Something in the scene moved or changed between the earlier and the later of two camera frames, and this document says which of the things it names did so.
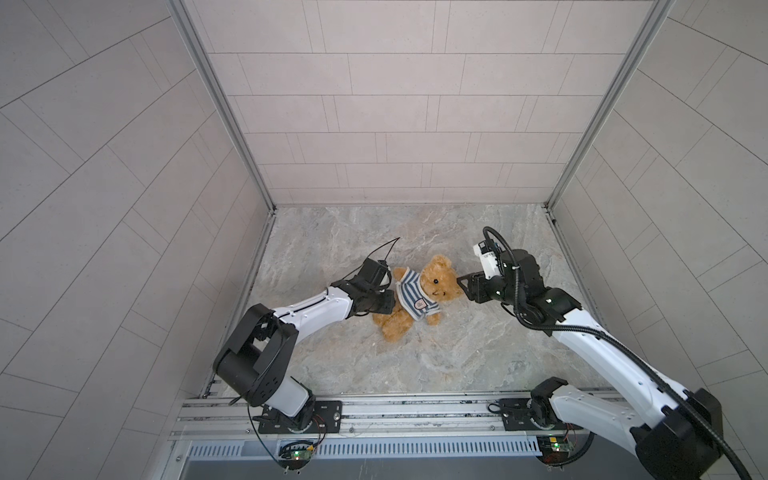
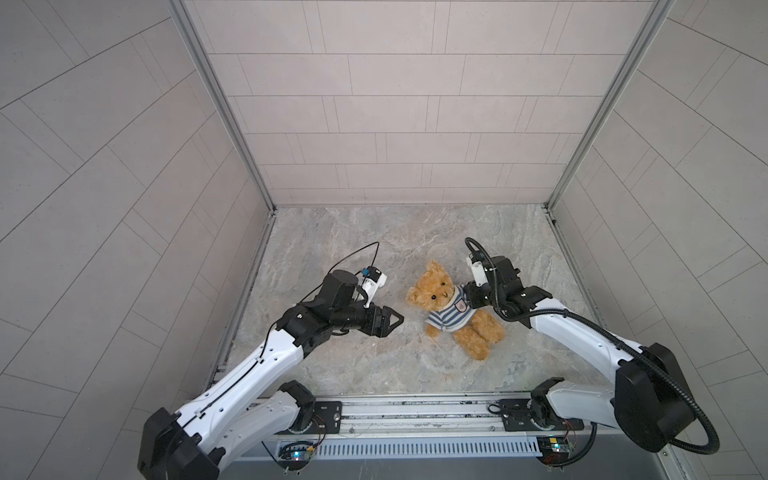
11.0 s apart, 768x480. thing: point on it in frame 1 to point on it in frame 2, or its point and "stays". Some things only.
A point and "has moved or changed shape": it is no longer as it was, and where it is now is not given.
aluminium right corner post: [656, 14] stays
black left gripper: [388, 306] to [376, 330]
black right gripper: [476, 284] stays
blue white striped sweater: [413, 297] to [457, 315]
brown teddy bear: [438, 282] has moved or changed shape
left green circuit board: [295, 455] stays
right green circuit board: [556, 449] stays
